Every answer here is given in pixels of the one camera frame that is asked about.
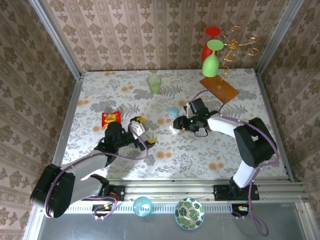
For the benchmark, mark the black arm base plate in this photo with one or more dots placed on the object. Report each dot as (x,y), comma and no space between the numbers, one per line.
(120,193)
(221,192)

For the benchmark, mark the leaf pattern bowl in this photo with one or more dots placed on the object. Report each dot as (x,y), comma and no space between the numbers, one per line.
(189,213)

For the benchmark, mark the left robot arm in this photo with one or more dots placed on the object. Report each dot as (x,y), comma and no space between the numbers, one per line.
(85,165)

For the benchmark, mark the blue translucent cup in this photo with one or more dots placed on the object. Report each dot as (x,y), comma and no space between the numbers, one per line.
(142,206)

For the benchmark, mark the red plastic wine glass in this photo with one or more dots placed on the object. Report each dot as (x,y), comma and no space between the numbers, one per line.
(213,31)

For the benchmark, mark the aluminium frame post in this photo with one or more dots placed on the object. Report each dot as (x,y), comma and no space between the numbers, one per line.
(278,35)
(57,37)

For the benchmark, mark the red snack packet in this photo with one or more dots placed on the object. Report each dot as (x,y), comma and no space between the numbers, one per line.
(110,118)

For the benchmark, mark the orange wooden rack base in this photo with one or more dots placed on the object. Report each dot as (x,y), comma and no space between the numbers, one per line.
(228,88)

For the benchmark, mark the green plastic wine glass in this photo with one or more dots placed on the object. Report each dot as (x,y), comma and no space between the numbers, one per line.
(210,66)

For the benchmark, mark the black lead with yellow plug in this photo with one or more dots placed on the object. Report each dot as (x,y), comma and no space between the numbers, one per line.
(107,207)
(240,208)

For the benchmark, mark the light blue earbud charging case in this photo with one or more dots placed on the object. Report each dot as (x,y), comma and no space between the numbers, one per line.
(172,111)

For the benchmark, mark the aluminium table side rail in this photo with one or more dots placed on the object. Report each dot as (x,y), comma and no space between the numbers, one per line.
(270,112)
(70,117)

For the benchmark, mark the green translucent plastic cup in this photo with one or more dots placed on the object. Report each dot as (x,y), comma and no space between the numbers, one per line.
(154,83)

